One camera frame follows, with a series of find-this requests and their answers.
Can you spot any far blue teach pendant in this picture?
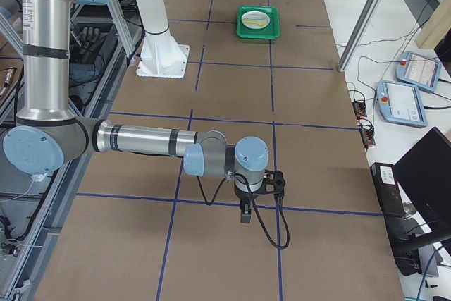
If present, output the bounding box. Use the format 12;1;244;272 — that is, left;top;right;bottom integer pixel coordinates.
395;51;442;93

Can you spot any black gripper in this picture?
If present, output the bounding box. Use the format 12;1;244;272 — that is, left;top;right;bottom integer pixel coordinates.
234;186;264;224

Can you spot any black laptop monitor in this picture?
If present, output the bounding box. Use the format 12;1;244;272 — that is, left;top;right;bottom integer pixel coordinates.
394;127;450;230

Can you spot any blue teach pendant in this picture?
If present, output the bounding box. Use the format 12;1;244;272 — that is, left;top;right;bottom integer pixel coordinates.
376;80;428;128
395;51;442;93

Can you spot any aluminium frame post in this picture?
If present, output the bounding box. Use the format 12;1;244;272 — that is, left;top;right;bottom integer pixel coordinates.
338;0;381;72

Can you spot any yellow plastic spoon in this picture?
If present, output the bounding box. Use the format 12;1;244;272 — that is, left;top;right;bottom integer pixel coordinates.
242;20;268;30

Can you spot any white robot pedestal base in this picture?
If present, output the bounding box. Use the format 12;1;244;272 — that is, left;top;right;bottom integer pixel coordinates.
136;0;190;78

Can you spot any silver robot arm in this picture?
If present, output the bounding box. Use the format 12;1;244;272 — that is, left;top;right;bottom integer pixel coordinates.
3;0;269;223

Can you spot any near blue teach pendant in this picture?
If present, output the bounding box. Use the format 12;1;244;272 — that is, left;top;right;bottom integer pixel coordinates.
376;80;428;128

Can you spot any white round plate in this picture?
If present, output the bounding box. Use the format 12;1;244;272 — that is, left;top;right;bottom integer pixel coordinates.
240;11;271;24

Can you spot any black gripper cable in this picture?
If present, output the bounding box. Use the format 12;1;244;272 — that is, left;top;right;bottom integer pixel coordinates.
196;173;291;250

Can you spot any green plastic tray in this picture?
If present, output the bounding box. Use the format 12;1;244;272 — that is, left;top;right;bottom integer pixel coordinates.
235;6;280;39

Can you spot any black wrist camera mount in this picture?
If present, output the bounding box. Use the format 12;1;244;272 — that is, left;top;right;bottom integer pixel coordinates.
259;170;286;199

